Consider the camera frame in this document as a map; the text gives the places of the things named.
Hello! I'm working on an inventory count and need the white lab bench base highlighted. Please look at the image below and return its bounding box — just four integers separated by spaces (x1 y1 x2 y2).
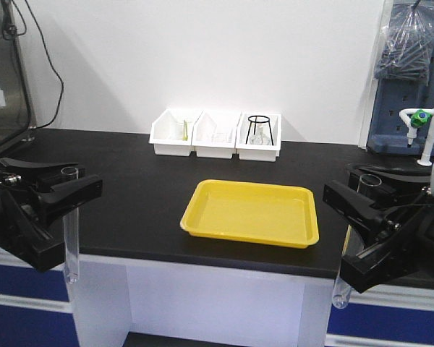
68 254 333 346

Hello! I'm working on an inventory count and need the right white storage bin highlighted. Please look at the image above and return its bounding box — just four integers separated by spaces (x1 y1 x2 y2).
235 112 282 162

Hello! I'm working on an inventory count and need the left white storage bin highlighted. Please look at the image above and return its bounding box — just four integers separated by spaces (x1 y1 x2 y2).
149 108 202 156

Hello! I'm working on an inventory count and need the black wire tripod stand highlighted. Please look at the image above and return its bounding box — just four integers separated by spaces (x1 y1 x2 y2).
245 115 275 145

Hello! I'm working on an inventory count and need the yellow plastic tray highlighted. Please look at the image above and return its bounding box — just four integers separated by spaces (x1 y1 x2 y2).
180 179 319 249

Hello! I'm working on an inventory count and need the black hanging cable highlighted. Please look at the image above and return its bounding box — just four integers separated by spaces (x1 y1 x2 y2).
1 0 65 129

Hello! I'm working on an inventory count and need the blue left drawer front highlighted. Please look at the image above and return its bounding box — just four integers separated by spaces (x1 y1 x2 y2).
0 265 79 346

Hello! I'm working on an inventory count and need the short clear test tube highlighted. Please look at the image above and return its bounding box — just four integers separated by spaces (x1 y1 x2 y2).
60 166 81 285

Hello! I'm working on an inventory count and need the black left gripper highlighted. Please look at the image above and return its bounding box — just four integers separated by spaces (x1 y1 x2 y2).
0 158 103 272

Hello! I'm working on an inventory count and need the white lab faucet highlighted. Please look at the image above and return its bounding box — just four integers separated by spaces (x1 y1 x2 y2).
399 106 434 166

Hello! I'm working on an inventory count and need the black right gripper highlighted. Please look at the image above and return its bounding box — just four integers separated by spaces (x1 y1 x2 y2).
323 163 434 293

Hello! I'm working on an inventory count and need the middle white storage bin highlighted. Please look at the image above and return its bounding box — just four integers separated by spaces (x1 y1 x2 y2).
192 110 241 159

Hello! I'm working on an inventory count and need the clear flask with yellow label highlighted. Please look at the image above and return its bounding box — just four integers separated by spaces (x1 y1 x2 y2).
182 120 189 141

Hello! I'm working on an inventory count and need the clear glass beaker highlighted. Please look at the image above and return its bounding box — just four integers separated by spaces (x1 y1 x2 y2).
211 131 233 144

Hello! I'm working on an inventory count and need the blue pegboard drying rack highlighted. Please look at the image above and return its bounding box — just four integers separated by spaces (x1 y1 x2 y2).
365 2 434 157

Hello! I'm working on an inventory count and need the green faucet knob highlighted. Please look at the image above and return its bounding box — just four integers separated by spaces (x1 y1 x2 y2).
410 109 431 129

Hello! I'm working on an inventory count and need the metal cabinet at left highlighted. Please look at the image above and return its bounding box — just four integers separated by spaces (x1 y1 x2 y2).
0 1 36 153

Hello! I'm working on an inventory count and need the white storage bin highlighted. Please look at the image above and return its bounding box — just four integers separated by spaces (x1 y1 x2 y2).
235 112 282 162
149 108 202 156
192 110 241 159

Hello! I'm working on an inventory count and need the tall clear test tube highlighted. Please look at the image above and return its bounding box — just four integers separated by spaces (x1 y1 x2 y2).
331 173 382 309

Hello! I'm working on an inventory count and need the round clear glass flask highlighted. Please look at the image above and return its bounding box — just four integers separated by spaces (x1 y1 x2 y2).
248 127 271 145

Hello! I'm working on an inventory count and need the blue right drawer front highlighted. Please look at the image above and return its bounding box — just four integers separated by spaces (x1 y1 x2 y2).
328 304 434 344

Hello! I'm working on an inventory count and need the plastic bag of pegs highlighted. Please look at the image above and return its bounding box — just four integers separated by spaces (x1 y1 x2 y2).
374 1 434 85

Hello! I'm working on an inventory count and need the blue drawer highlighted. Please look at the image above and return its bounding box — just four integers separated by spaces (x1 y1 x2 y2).
0 265 79 346
328 304 434 344

